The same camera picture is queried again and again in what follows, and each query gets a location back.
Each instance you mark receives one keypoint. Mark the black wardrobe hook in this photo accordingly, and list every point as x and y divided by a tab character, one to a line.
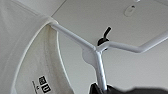
103	41

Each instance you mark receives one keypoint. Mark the round white ceiling fixture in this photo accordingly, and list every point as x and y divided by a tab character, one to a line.
130	10

